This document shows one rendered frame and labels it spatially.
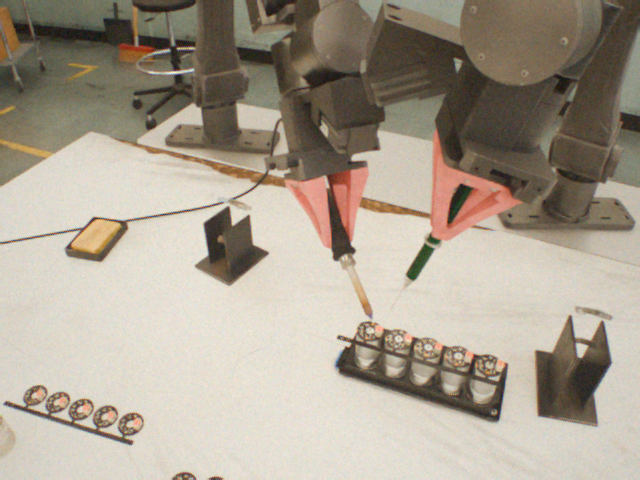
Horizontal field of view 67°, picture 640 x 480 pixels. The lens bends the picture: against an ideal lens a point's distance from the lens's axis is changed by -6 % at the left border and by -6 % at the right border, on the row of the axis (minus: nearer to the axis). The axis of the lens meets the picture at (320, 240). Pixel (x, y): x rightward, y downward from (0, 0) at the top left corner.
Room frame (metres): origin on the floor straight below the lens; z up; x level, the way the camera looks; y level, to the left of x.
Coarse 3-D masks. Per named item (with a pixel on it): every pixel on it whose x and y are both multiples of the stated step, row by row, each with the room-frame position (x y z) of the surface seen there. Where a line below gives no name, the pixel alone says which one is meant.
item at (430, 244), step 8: (456, 192) 0.32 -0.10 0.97; (464, 192) 0.32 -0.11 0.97; (456, 200) 0.32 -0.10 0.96; (464, 200) 0.32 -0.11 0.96; (456, 208) 0.32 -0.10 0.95; (448, 216) 0.32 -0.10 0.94; (424, 240) 0.32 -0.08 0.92; (432, 240) 0.32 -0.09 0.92; (440, 240) 0.32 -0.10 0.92; (424, 248) 0.32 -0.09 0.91; (432, 248) 0.32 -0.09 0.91; (416, 256) 0.33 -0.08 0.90; (424, 256) 0.32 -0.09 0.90; (416, 264) 0.32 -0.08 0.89; (424, 264) 0.32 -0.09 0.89; (408, 272) 0.32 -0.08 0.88; (416, 272) 0.32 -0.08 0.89
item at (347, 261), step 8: (344, 256) 0.38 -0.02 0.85; (352, 256) 0.39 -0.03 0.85; (344, 264) 0.38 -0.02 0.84; (352, 264) 0.38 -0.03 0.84; (352, 272) 0.37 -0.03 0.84; (352, 280) 0.36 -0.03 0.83; (360, 288) 0.36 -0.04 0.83; (360, 296) 0.35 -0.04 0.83; (368, 304) 0.34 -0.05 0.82; (368, 312) 0.34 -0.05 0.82
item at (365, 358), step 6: (366, 330) 0.32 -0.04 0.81; (372, 330) 0.32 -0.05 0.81; (372, 342) 0.31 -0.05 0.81; (378, 342) 0.31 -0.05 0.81; (360, 348) 0.31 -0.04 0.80; (366, 348) 0.31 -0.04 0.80; (360, 354) 0.31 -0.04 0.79; (366, 354) 0.31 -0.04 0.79; (372, 354) 0.31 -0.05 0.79; (378, 354) 0.31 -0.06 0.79; (360, 360) 0.31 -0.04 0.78; (366, 360) 0.31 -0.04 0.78; (372, 360) 0.31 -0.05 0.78; (378, 360) 0.31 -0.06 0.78; (360, 366) 0.31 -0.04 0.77; (366, 366) 0.31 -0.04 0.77; (372, 366) 0.31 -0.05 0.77
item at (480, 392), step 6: (474, 366) 0.28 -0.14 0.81; (486, 366) 0.28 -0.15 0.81; (492, 366) 0.28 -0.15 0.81; (474, 372) 0.28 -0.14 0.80; (492, 378) 0.27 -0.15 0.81; (498, 378) 0.27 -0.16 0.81; (468, 384) 0.28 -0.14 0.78; (474, 384) 0.27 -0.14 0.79; (480, 384) 0.27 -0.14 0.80; (486, 384) 0.27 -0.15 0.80; (468, 390) 0.28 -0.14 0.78; (474, 390) 0.27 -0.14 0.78; (480, 390) 0.27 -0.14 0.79; (486, 390) 0.27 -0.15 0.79; (492, 390) 0.27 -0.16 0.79; (468, 396) 0.27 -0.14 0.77; (474, 396) 0.27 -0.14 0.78; (480, 396) 0.27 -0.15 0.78; (486, 396) 0.27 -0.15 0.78; (480, 402) 0.27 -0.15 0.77; (486, 402) 0.27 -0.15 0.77
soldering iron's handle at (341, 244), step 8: (328, 192) 0.45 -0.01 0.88; (328, 200) 0.44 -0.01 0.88; (328, 208) 0.43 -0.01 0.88; (336, 216) 0.42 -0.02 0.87; (336, 224) 0.41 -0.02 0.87; (336, 232) 0.40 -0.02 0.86; (344, 232) 0.41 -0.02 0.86; (336, 240) 0.40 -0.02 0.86; (344, 240) 0.40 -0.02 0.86; (336, 248) 0.39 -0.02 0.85; (344, 248) 0.39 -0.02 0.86; (352, 248) 0.39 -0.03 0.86; (336, 256) 0.38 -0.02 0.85
